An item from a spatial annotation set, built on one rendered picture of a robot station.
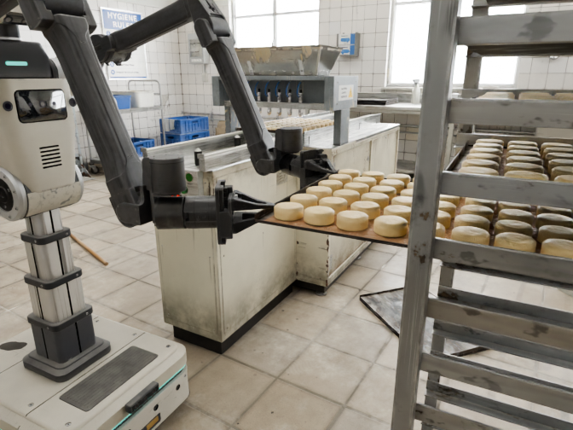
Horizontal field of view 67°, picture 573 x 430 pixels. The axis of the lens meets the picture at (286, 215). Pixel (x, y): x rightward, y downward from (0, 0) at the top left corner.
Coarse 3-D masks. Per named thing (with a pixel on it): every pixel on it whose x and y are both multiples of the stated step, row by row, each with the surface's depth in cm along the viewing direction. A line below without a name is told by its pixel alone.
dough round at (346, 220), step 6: (342, 216) 67; (348, 216) 67; (354, 216) 67; (360, 216) 67; (366, 216) 67; (342, 222) 67; (348, 222) 66; (354, 222) 66; (360, 222) 66; (366, 222) 67; (342, 228) 67; (348, 228) 66; (354, 228) 66; (360, 228) 66; (366, 228) 67
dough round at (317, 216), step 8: (312, 208) 71; (320, 208) 71; (328, 208) 71; (304, 216) 70; (312, 216) 69; (320, 216) 68; (328, 216) 69; (312, 224) 69; (320, 224) 69; (328, 224) 70
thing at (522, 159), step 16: (480, 144) 79; (496, 144) 79; (512, 144) 81; (528, 144) 79; (544, 144) 79; (560, 144) 79; (464, 160) 64; (480, 160) 64; (496, 160) 66; (512, 160) 65; (528, 160) 64; (544, 160) 74; (560, 160) 64; (512, 176) 55; (528, 176) 54; (544, 176) 54; (560, 176) 54
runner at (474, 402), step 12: (432, 384) 110; (432, 396) 109; (444, 396) 109; (456, 396) 108; (468, 396) 107; (480, 396) 105; (468, 408) 105; (480, 408) 105; (492, 408) 105; (504, 408) 103; (516, 408) 102; (504, 420) 101; (516, 420) 101; (528, 420) 101; (540, 420) 100; (552, 420) 99; (564, 420) 98
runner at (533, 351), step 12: (444, 324) 104; (456, 324) 103; (444, 336) 103; (456, 336) 103; (468, 336) 102; (480, 336) 101; (492, 336) 100; (504, 336) 99; (492, 348) 98; (504, 348) 98; (516, 348) 98; (528, 348) 97; (540, 348) 96; (552, 348) 94; (540, 360) 94; (552, 360) 94; (564, 360) 94
